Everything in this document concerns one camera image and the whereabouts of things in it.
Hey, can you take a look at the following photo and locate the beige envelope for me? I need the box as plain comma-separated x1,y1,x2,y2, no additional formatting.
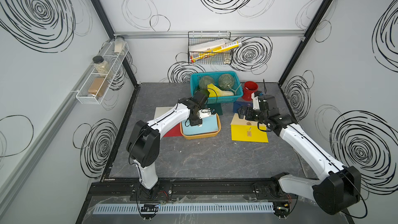
231,113,257,127

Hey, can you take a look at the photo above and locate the yellow envelope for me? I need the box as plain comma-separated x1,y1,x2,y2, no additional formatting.
231,124,268,143

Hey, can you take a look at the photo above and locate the light blue envelope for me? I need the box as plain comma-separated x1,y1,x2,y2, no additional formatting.
181,115,219,136

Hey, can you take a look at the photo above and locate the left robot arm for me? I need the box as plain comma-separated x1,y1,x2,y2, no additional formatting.
126,89,212,190

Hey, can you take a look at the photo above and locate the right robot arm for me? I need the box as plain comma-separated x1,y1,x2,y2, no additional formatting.
237,92,361,215

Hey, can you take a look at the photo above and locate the yellow storage box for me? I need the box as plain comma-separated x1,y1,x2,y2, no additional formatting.
179,114,221,140

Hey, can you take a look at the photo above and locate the white wrap box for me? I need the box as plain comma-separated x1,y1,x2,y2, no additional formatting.
189,38,231,52

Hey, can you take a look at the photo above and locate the yellow foil roll box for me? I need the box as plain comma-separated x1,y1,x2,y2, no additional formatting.
189,41,241,63

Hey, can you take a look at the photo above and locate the navy blue envelope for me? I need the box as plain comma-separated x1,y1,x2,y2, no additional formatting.
233,100,253,113

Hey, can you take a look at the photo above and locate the green pepper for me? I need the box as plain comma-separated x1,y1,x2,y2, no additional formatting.
199,89,210,97

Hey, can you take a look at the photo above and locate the yellow white cabbage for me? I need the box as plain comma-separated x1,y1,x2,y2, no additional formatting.
207,84,235,97

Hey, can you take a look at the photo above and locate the dark green envelope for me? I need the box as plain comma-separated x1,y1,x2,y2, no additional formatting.
213,104,223,116

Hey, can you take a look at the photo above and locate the left green melon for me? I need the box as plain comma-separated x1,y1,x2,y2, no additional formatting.
199,75,215,89

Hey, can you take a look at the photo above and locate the green melon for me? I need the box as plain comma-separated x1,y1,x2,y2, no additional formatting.
199,75,215,89
218,74,235,90

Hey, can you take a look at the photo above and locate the red cup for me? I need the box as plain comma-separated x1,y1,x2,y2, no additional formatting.
242,81,258,101

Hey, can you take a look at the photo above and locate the right green melon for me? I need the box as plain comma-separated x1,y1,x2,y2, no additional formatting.
218,74,235,90

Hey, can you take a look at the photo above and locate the red envelope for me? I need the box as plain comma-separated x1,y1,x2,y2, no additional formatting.
163,123,182,138

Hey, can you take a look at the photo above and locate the white envelope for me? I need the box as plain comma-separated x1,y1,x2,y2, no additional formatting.
154,107,173,119

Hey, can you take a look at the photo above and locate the clear lid jar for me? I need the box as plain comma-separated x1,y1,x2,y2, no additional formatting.
114,35,125,54

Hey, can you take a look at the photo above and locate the black lid spice jar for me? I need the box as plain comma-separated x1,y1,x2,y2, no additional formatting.
92,56,110,77

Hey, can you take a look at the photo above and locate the brown block package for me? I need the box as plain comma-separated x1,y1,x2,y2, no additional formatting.
88,77,108,98

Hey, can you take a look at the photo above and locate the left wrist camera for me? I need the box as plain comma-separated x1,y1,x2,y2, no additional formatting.
198,108,216,119

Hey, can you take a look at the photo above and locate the black wire wall basket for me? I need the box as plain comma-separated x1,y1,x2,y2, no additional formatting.
187,31,232,65

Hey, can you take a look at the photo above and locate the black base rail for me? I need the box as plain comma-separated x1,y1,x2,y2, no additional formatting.
86,178,297,202

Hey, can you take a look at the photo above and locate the white wire wall shelf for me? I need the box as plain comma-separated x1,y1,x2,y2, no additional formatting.
76,37,129,105

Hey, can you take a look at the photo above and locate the white slotted cable duct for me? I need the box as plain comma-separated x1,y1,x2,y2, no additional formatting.
92,202,275,215

